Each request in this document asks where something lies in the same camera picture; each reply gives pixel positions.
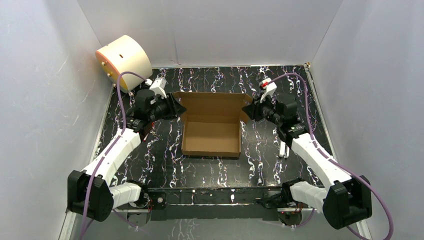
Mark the aluminium table edge rail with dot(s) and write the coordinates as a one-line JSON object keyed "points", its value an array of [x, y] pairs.
{"points": [[307, 66]]}

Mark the cream cylindrical drum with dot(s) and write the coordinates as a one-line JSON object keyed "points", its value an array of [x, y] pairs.
{"points": [[123, 55]]}

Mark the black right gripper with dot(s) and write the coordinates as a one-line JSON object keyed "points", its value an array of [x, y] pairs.
{"points": [[253, 109]]}

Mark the brown cardboard box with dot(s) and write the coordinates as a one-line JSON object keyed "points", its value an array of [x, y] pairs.
{"points": [[212, 123]]}

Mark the aluminium front frame rail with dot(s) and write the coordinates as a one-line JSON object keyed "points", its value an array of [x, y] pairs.
{"points": [[212, 200]]}

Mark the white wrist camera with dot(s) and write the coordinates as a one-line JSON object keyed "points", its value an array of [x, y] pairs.
{"points": [[156, 88], [268, 88]]}

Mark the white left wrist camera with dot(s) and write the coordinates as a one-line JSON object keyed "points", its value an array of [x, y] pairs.
{"points": [[156, 88]]}

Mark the white plastic block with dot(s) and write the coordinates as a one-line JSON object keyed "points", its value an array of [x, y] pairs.
{"points": [[284, 150]]}

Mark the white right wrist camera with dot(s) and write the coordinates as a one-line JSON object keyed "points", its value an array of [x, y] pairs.
{"points": [[268, 88]]}

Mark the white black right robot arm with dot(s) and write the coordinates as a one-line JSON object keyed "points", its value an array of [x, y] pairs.
{"points": [[301, 141]]}

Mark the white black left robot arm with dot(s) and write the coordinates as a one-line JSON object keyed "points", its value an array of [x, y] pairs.
{"points": [[89, 191]]}

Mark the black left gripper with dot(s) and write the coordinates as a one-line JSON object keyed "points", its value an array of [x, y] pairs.
{"points": [[170, 108]]}

